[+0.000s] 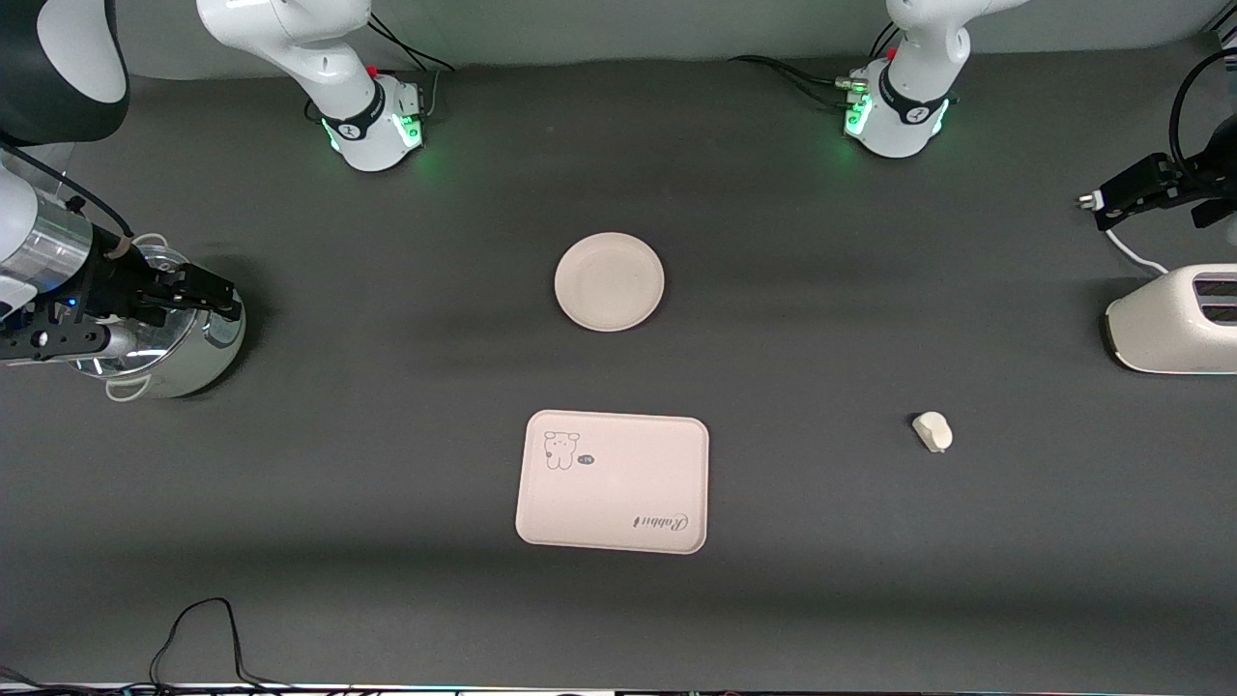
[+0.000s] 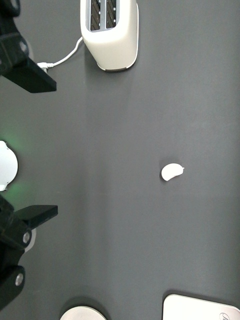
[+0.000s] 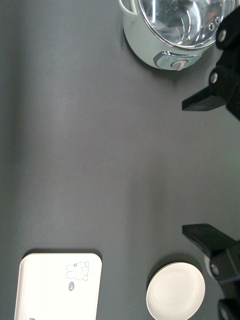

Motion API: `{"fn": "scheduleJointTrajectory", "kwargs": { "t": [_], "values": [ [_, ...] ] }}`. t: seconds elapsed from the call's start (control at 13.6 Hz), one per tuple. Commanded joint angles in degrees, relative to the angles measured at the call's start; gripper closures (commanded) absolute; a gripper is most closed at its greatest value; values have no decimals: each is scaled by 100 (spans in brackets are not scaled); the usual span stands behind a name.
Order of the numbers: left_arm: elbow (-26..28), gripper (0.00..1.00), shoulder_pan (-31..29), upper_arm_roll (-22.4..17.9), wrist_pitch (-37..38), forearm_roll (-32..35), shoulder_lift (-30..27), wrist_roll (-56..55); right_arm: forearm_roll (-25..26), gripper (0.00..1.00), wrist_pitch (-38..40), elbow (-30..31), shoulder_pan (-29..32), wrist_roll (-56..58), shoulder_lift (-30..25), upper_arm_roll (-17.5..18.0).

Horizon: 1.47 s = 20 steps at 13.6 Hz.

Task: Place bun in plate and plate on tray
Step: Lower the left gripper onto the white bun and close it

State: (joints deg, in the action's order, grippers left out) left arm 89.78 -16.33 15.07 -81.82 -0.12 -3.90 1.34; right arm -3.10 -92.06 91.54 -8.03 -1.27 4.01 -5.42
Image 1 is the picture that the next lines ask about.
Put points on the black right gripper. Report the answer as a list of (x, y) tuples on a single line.
[(108, 287)]

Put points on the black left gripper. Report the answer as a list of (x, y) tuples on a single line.
[(1185, 180)]

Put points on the small white bun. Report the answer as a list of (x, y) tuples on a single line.
[(934, 431)]

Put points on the round beige plate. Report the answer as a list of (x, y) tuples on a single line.
[(609, 282)]

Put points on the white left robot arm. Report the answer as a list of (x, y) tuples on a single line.
[(908, 116)]

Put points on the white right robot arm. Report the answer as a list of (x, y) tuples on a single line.
[(290, 29)]

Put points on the beige rabbit print tray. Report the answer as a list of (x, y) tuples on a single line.
[(618, 493)]

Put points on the pale green electric pot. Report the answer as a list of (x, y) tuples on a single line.
[(208, 362)]

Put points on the glass pot lid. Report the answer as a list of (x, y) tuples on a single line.
[(159, 353)]

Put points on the white toaster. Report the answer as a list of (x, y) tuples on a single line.
[(1160, 329)]

